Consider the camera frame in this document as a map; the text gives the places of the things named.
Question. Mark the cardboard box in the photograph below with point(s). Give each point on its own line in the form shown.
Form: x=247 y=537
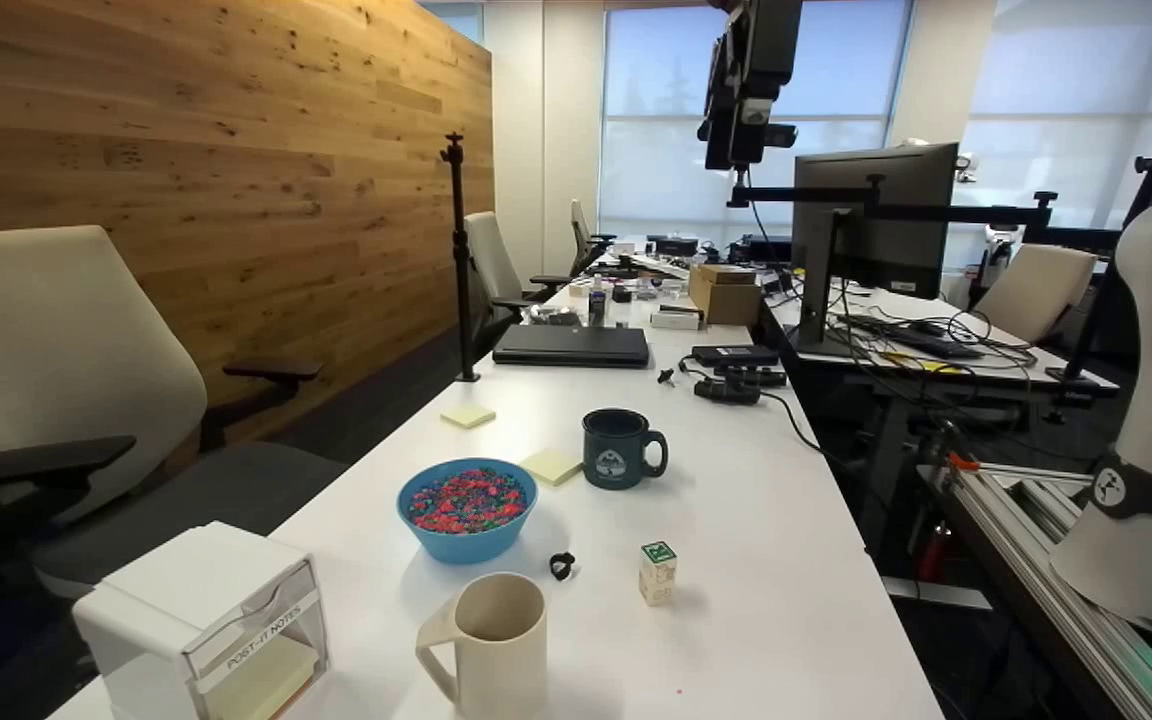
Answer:
x=725 y=292

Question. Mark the white box dispenser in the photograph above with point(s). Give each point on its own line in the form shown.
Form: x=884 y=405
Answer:
x=208 y=624

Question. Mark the far white office chair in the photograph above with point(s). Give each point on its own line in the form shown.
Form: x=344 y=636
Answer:
x=509 y=297

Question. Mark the cream ceramic pitcher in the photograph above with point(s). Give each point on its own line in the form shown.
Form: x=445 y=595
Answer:
x=486 y=651

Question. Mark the black power adapter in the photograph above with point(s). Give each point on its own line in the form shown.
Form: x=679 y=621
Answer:
x=725 y=388

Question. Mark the blue bowl with candies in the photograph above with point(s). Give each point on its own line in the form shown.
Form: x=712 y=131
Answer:
x=464 y=508

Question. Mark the closed black laptop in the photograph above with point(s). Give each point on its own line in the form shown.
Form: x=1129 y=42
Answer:
x=572 y=344

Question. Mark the yellow sticky note pad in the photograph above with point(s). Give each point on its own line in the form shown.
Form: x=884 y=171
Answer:
x=548 y=464

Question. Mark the dark blue mug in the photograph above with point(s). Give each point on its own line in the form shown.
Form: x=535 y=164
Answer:
x=622 y=450

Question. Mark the right beige office chair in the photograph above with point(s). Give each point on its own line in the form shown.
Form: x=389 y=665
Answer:
x=1036 y=288

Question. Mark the small black clip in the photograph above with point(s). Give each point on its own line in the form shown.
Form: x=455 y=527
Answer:
x=562 y=564

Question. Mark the computer monitor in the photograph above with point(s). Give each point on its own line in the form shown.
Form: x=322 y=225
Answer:
x=875 y=216

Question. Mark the black tripod stand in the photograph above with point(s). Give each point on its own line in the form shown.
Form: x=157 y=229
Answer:
x=455 y=158

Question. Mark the white office chair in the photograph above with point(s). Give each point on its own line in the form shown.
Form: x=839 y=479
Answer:
x=105 y=431
x=509 y=297

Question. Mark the green top cube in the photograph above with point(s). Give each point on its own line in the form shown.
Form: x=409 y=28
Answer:
x=657 y=553

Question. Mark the aluminium rail frame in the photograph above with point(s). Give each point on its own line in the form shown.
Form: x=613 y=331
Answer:
x=1012 y=522

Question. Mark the cream bottom cube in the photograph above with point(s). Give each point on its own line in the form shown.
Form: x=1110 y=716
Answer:
x=657 y=581

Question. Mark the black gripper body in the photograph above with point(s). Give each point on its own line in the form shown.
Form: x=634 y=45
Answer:
x=754 y=58

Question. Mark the pale sticky note pad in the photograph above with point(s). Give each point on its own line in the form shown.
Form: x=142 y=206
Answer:
x=464 y=413

